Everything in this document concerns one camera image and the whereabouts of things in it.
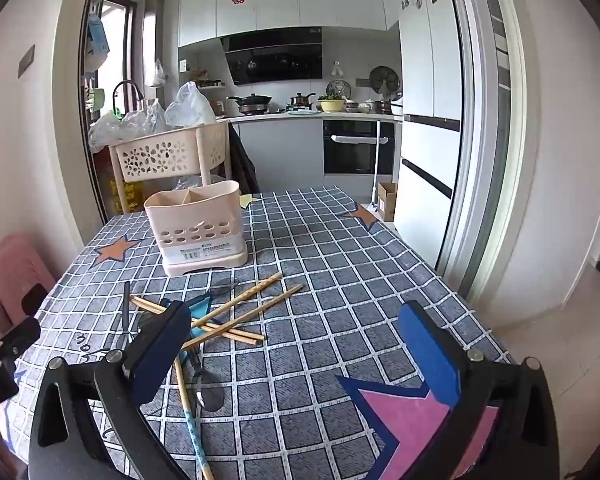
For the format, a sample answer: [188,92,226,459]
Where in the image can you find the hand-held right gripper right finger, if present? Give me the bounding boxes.
[397,301,561,480]

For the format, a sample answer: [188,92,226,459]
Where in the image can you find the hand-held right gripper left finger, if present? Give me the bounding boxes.
[28,301,193,480]

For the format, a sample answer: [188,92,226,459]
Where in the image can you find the black-handled steel utensil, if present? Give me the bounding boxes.
[116,281,133,350]

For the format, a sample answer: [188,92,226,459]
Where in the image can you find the black-handled steel spoon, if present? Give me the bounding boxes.
[180,347,227,412]

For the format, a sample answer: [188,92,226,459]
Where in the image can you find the blue patterned wooden chopstick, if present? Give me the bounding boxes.
[174,354,215,480]

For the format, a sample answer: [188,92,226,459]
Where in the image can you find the beige plastic utensil holder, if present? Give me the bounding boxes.
[144,180,249,277]

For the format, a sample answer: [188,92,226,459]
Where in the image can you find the pink plastic stool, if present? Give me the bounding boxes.
[0,234,56,326]

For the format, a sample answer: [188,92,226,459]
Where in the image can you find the blue checked star tablecloth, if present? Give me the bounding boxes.
[10,186,516,480]

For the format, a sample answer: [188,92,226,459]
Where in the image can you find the cardboard box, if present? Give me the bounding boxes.
[377,182,398,222]

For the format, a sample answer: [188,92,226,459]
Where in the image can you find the yellow packages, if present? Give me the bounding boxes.
[109,165,146,213]

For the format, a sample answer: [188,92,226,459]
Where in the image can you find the clear plastic bag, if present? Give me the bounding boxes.
[172,175,231,194]
[165,81,217,128]

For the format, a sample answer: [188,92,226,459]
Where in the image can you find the white mop pole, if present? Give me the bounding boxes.
[370,135,383,211]

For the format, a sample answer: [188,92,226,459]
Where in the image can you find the beige perforated basket cart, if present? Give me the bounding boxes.
[109,122,231,213]

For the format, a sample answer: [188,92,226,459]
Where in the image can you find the dark hanging jacket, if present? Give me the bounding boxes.
[228,125,261,195]

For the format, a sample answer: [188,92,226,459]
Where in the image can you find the black built-in oven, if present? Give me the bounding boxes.
[323,119,396,177]

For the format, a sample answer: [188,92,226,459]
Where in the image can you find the crumpled clear plastic bags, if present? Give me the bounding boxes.
[87,102,173,153]

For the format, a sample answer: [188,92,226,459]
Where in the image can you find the white refrigerator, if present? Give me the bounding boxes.
[392,0,463,256]

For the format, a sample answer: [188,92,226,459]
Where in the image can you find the black wok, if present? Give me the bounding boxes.
[227,92,273,113]

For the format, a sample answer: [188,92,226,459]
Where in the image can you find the black kitchen faucet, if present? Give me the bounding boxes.
[112,80,146,113]

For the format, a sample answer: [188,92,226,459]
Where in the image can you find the yellow bowl with greens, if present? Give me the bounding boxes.
[318,92,347,112]

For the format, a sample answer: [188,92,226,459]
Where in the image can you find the white kitchen countertop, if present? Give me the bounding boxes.
[215,111,405,124]

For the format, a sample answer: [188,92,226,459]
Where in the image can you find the hanging white plastic bag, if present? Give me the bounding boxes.
[145,58,167,88]

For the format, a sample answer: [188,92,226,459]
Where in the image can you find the round metal steamer rack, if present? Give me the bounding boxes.
[369,65,401,96]

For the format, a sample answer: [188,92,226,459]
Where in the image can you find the hanging blue packet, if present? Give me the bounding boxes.
[85,12,111,71]

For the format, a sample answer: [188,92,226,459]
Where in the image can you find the black range hood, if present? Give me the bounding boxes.
[220,26,326,86]

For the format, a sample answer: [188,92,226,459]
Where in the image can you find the white upper cabinets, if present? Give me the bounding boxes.
[178,0,401,48]

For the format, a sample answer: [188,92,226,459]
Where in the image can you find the grey wall switch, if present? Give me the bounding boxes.
[17,45,36,79]

